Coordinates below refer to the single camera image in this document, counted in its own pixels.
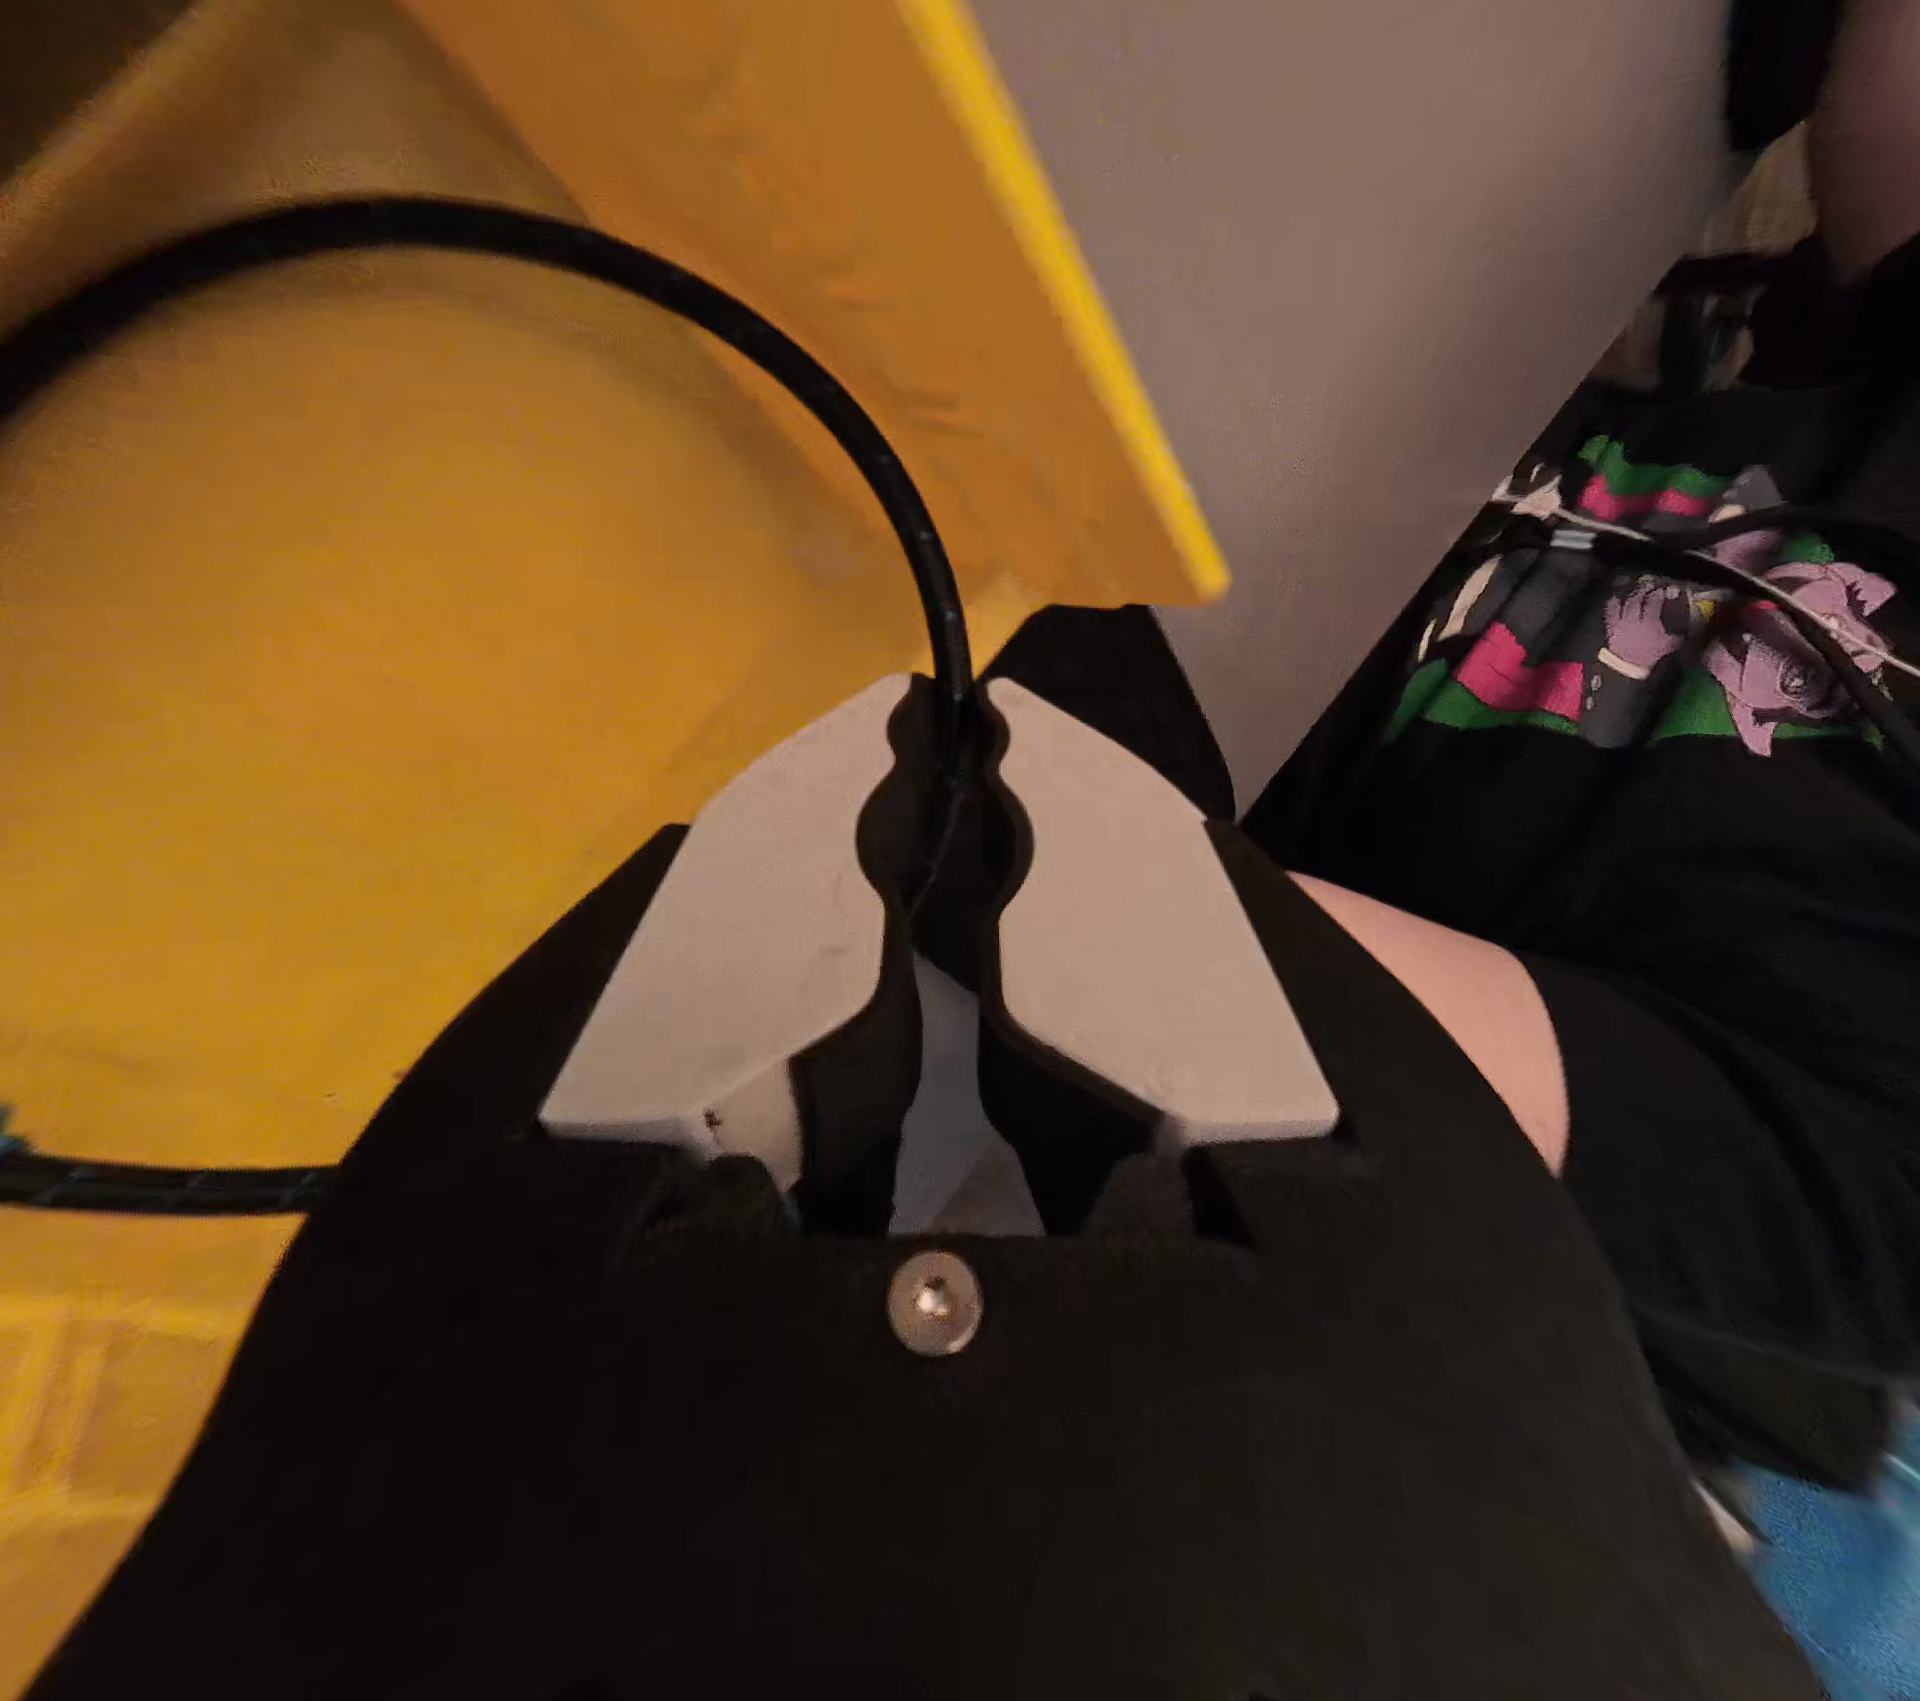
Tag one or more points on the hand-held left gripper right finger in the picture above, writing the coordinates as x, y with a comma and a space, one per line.
1156, 951

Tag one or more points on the yellow storage bin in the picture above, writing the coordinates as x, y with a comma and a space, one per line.
375, 681

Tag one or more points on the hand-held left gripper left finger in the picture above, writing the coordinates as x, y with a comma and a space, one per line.
751, 937

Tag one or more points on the person in black cartoon shirt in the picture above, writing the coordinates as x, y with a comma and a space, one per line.
1725, 909

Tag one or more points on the person's right forearm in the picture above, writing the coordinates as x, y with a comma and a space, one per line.
1442, 1010

